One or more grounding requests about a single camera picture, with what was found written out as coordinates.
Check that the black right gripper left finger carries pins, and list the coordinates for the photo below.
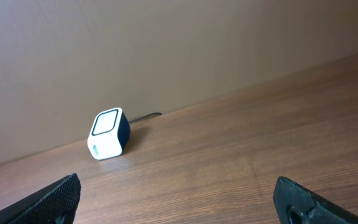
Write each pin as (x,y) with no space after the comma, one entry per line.
(55,203)

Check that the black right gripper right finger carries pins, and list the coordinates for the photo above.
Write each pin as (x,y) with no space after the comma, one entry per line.
(296,204)

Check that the white barcode scanner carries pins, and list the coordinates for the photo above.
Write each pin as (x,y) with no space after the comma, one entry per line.
(109,134)

